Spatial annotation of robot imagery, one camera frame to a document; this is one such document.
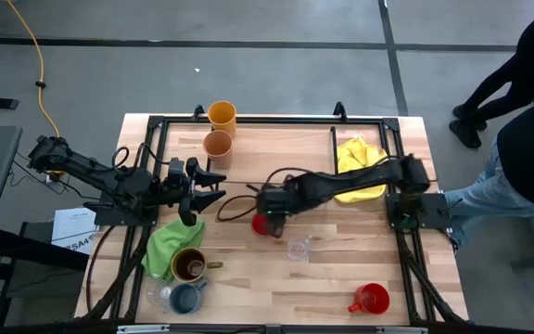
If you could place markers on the green cloth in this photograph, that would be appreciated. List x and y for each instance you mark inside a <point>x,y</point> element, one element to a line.
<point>169,241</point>

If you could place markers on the yellow plastic tumbler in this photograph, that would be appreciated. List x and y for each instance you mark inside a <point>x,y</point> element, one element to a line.
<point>222,116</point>

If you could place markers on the large red mug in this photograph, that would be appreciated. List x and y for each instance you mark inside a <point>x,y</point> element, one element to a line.
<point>372,299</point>

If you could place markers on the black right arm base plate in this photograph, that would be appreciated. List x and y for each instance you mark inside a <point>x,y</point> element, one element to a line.
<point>427,211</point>

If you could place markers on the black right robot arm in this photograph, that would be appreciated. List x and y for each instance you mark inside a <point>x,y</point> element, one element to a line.
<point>355,178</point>

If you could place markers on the blue grey mug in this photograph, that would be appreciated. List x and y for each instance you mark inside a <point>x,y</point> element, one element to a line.
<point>186,299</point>

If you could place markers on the tan plastic cup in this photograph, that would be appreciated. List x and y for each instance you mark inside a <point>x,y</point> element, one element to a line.
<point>218,146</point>

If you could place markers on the yellow cloth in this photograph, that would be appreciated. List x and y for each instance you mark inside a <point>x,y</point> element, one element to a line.
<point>357,155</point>

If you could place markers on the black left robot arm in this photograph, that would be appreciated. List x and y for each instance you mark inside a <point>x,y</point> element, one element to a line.
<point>86,169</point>

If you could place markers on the black metal table frame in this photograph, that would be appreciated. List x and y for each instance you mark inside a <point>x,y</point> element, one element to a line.
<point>295,120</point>

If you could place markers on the silver metal bracket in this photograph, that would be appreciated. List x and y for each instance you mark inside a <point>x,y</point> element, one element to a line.
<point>143,329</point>
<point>401,330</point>

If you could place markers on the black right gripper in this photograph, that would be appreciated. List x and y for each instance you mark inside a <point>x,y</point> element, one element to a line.
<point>274,199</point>

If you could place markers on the black stand frame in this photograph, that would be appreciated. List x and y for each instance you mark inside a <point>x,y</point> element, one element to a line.
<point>40,248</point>

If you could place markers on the white printed paper sheet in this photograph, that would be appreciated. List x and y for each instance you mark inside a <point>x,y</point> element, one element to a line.
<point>74,227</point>

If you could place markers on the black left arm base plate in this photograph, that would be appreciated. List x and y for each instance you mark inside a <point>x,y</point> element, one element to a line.
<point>109,217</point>

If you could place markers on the wooden shelf with black legs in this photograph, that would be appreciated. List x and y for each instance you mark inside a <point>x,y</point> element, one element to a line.
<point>271,153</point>

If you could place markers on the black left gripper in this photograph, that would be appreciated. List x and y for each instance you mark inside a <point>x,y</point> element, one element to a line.
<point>179,183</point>

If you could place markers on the small red mug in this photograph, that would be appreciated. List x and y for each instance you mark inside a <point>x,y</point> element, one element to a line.
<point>260,226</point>

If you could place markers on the green brown ceramic mug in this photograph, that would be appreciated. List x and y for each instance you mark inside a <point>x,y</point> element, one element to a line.
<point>188,264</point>

